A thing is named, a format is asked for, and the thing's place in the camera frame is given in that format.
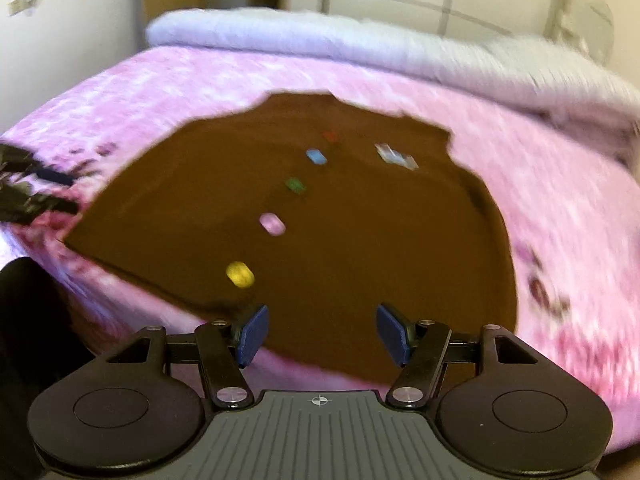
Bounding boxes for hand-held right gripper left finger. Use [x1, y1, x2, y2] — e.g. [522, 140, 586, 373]
[106, 304, 271, 409]

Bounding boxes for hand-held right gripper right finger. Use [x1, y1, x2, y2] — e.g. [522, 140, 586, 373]
[376, 303, 540, 409]

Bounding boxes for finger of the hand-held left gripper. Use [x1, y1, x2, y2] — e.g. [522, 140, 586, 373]
[0, 186, 81, 224]
[0, 143, 74, 187]

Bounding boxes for brown shirt with coloured patches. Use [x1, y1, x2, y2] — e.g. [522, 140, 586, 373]
[62, 89, 521, 383]

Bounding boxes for pink floral bed sheet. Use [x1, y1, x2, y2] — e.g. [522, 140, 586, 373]
[0, 45, 640, 453]

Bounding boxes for white folded quilt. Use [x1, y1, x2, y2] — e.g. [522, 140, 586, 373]
[145, 7, 640, 136]

